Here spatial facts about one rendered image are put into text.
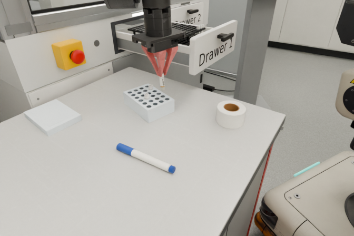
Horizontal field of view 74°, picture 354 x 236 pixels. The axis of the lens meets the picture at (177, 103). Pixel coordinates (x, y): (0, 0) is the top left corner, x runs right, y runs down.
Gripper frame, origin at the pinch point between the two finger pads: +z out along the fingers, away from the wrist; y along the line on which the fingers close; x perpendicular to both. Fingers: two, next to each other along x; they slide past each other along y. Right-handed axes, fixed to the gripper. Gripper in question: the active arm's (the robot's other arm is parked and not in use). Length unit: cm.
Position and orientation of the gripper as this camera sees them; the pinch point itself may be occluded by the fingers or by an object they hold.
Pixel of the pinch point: (161, 72)
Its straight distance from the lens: 55.9
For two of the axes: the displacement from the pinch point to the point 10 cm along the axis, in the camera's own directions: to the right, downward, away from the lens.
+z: 0.3, 8.5, 5.3
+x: 6.5, 3.9, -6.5
